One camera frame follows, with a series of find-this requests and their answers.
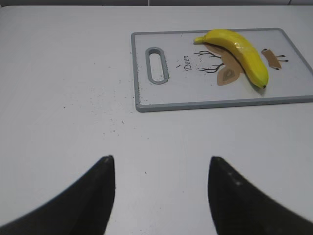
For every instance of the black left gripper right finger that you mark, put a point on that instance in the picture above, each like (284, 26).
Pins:
(239, 208)

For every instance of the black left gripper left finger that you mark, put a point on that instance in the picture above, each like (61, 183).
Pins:
(84, 208)

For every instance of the yellow plastic banana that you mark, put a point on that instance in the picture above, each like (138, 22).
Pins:
(243, 51)

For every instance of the white grey-rimmed cutting board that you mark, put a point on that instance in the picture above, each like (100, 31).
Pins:
(172, 73)

